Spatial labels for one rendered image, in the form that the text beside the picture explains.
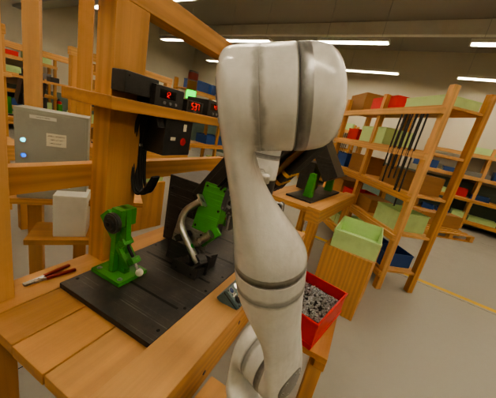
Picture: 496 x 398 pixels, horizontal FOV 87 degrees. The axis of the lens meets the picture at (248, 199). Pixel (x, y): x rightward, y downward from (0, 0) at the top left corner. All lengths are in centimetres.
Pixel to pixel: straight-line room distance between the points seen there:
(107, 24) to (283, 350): 106
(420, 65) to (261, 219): 994
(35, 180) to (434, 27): 801
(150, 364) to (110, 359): 11
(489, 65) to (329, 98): 993
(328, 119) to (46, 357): 87
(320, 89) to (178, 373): 75
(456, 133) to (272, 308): 956
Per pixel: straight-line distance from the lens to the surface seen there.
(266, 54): 23
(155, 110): 106
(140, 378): 82
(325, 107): 22
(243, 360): 50
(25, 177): 109
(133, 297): 104
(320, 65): 22
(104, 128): 111
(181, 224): 116
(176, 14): 131
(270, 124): 22
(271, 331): 37
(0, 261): 106
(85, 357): 91
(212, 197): 112
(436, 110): 333
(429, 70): 1009
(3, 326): 105
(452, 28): 818
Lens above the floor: 154
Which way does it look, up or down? 16 degrees down
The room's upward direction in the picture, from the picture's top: 12 degrees clockwise
